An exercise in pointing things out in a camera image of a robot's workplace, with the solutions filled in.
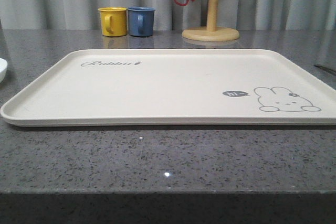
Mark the silver metal fork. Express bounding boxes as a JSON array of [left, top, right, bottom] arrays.
[[314, 65, 336, 76]]

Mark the white round plate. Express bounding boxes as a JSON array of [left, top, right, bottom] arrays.
[[0, 58, 8, 82]]

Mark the cream rabbit print tray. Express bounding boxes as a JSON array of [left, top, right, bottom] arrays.
[[1, 49, 335, 126]]

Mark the wooden mug tree stand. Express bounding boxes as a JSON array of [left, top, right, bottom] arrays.
[[182, 0, 239, 42]]

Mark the blue mug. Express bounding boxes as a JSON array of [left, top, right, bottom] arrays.
[[127, 7, 155, 37]]

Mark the yellow mug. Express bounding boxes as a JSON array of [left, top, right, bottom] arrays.
[[98, 7, 127, 37]]

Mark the grey curtain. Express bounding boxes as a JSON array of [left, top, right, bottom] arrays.
[[1, 0, 335, 30]]

